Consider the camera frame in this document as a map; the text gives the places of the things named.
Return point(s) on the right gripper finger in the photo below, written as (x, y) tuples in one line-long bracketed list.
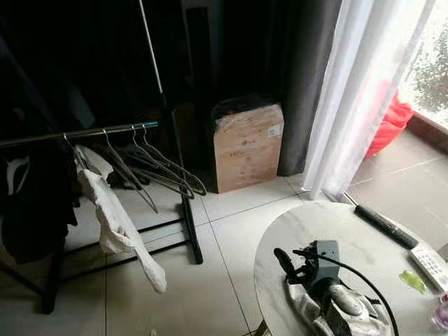
[(283, 264)]

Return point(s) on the grey shorts black waistband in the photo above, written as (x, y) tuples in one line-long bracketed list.
[(301, 308)]

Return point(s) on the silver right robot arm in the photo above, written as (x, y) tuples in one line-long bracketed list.
[(346, 304)]

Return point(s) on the white hanger with black shirt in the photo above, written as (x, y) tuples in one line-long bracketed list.
[(17, 175)]

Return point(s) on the round marble table gold legs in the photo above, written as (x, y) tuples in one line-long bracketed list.
[(336, 231)]

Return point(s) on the long black remote control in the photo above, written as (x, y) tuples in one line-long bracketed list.
[(385, 227)]

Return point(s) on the small green packet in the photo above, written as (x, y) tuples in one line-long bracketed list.
[(413, 281)]

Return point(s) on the brown cardboard box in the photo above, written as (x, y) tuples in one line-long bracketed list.
[(248, 150)]

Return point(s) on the white remote control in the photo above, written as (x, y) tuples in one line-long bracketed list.
[(430, 266)]

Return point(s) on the purple glass object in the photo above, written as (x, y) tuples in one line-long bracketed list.
[(442, 311)]

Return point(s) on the white shirt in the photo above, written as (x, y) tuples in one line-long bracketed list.
[(112, 210)]

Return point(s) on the dark grey curtain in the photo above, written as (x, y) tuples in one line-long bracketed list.
[(308, 84)]

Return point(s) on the white sheer curtain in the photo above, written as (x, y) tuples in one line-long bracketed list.
[(364, 91)]

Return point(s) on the black shirt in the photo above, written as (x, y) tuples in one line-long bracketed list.
[(35, 210)]

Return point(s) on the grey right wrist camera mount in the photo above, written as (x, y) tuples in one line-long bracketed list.
[(325, 262)]

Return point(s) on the black clothes rack silver rail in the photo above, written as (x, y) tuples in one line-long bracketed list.
[(84, 131)]

